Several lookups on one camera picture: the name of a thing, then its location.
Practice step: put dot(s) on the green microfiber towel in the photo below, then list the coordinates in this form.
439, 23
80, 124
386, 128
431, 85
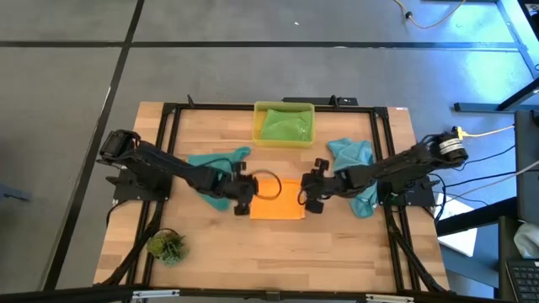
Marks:
286, 126

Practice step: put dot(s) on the orange microfiber towel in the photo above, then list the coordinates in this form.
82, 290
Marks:
278, 206

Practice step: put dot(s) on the small green potted plant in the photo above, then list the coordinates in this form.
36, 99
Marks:
167, 247

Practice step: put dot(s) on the white paper sheet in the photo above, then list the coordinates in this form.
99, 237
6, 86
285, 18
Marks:
459, 242

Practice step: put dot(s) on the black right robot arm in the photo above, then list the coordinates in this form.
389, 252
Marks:
404, 162

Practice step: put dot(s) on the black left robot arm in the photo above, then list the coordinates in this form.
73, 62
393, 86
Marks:
160, 162

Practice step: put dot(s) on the light blue microfiber towel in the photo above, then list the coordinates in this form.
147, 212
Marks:
351, 153

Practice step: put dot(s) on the black desk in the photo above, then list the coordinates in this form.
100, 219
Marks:
503, 261

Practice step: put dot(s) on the grey floor object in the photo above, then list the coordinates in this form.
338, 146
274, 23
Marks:
14, 194

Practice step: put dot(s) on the black computer keyboard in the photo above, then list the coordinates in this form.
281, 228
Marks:
524, 280

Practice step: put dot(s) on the white crumpled bag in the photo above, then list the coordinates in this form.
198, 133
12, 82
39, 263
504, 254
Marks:
528, 242

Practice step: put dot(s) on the yellow translucent plastic bin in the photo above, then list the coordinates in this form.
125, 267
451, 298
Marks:
257, 122

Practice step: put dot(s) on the black rectangular bar device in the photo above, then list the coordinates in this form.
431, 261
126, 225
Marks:
311, 101

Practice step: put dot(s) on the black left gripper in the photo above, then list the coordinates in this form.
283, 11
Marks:
238, 187

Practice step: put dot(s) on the teal microfiber towel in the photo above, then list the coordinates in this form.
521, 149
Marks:
202, 161

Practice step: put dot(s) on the black crossbar with silver brackets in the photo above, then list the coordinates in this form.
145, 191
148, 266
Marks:
84, 294

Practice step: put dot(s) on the metal desk leg frame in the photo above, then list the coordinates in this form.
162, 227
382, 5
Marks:
476, 107

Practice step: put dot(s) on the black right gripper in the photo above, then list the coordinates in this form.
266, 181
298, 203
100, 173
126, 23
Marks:
326, 185

